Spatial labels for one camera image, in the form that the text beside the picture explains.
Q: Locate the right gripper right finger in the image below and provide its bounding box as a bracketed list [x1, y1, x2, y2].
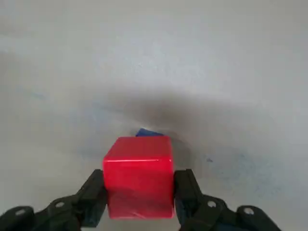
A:
[173, 168, 283, 231]

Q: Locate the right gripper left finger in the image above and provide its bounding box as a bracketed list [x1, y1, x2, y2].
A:
[0, 169, 108, 231]

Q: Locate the red wooden cube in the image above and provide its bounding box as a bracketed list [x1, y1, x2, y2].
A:
[103, 136, 175, 220]

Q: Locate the blue wooden cube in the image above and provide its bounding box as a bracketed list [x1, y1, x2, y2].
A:
[135, 128, 166, 138]

